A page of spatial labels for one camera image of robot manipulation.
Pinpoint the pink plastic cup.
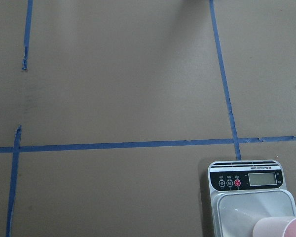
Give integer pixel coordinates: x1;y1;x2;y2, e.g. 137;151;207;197
252;216;296;237

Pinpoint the silver digital kitchen scale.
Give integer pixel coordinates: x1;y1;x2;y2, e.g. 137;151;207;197
207;160;296;237

